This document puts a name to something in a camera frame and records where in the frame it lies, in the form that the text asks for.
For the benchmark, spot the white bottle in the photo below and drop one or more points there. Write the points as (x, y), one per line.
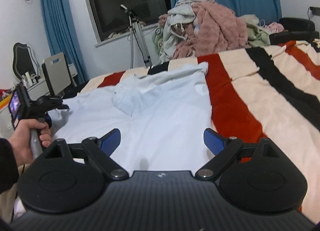
(27, 76)

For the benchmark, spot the narrow blue curtain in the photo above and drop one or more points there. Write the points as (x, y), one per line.
(60, 28)

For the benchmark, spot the pale green cloth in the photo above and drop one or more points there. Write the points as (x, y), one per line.
(257, 33)

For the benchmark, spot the white dressing table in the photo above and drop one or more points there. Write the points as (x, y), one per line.
(72, 70)

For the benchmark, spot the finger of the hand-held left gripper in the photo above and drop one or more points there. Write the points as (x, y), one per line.
(51, 102)
(48, 122)

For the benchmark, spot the black armchair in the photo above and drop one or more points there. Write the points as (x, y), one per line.
(297, 27)

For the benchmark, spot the person's left forearm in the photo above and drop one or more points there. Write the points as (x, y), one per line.
(7, 166)

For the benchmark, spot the person's left hand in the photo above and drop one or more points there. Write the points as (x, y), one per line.
(21, 143)

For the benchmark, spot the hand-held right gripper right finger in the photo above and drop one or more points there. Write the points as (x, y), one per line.
(213, 141)

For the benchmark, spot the wavy vanity mirror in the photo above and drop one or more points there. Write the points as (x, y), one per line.
(22, 61)

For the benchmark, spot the white shirt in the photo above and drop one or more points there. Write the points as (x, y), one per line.
(160, 111)

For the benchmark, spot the small pink cloth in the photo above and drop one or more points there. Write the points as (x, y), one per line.
(275, 27)

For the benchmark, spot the white and black chair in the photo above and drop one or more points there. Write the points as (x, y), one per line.
(58, 73)

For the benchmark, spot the black wall socket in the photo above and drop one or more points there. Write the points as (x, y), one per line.
(315, 10)

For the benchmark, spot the pile of clothes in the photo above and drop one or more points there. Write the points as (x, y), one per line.
(220, 31)
(182, 6)

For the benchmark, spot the orange tray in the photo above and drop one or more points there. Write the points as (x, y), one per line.
(3, 106)

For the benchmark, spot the striped blanket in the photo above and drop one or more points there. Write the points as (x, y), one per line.
(262, 96)

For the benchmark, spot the garment steamer stand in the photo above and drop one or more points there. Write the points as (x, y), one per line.
(138, 36)

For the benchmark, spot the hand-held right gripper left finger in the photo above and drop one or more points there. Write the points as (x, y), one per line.
(111, 139)

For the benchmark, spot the green printed blanket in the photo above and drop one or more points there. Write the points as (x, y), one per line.
(157, 42)

